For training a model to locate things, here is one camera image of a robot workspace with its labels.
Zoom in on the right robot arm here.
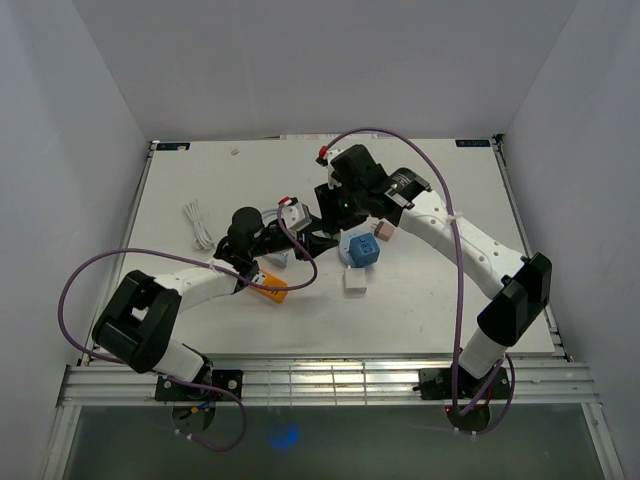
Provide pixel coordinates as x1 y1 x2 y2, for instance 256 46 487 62
315 144 552 397

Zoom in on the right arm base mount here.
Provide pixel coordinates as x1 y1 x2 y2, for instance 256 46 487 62
412 359 511 400

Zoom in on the blue cube socket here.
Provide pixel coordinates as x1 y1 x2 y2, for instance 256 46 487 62
347 233 380 268

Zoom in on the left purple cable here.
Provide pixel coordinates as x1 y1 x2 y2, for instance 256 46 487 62
57 199 319 451

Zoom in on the white coiled cable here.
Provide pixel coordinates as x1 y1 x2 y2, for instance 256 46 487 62
183 199 219 251

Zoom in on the white table board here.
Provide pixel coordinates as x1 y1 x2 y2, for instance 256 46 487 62
99 138 557 357

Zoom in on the round light blue power strip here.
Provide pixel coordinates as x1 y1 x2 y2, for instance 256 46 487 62
259 207 374 271

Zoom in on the purple cable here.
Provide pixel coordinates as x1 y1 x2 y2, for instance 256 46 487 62
329 127 516 419
57 199 319 451

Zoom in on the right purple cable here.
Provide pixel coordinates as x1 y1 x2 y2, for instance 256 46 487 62
329 127 516 419

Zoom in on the orange power strip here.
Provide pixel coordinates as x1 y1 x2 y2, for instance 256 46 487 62
238 268 289 304

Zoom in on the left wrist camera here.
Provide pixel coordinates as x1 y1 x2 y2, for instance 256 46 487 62
278 197 312 232

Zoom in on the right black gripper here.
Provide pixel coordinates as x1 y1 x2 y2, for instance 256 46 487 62
314 180 368 236

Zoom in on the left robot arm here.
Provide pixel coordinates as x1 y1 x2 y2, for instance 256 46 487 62
92 203 339 400

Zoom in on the brown pink plug adapter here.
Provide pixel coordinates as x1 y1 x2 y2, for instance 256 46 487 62
371 221 395 242

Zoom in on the white charger block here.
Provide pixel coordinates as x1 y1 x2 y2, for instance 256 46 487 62
343 267 367 295

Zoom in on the aluminium frame rail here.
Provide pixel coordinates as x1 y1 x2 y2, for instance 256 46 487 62
58 359 600 407

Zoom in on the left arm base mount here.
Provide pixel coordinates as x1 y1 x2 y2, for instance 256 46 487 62
153 369 244 403

